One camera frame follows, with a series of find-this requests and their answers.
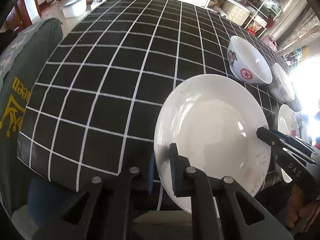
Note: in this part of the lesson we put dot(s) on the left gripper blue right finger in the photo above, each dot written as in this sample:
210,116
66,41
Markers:
181,184

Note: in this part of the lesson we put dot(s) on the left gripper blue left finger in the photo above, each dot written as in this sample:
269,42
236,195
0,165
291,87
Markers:
151,173

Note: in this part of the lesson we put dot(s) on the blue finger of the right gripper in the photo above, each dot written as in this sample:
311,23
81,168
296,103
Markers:
297,143
273,140

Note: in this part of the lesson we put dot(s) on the white metal shelf rack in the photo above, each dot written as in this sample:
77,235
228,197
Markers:
262,15

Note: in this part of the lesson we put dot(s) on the black white grid tablecloth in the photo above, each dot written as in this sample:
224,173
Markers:
94,105

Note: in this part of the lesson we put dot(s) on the right hand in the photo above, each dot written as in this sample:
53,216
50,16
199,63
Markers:
296,209

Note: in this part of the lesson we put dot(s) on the grey cushion yellow crown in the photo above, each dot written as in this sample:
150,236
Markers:
23,55

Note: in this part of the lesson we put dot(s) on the white bowl pink flowers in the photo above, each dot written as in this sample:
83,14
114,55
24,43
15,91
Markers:
281,87

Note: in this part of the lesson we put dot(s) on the white dustpan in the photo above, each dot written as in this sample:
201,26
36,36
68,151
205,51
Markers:
96,3

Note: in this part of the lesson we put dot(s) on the floral patterned bowl gold rim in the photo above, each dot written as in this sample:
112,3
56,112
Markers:
295,105

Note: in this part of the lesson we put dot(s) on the white bowl red emblem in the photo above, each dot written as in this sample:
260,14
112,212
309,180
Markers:
247,63

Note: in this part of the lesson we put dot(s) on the white plastic storage bin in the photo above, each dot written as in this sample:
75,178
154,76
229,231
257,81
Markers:
74,8

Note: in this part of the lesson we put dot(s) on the pink gift bag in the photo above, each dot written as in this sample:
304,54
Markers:
270,43

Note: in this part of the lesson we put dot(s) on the white tufted storage box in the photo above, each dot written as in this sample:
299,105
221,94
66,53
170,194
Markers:
235,13

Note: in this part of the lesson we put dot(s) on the plain white plate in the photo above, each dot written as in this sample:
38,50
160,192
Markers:
213,120

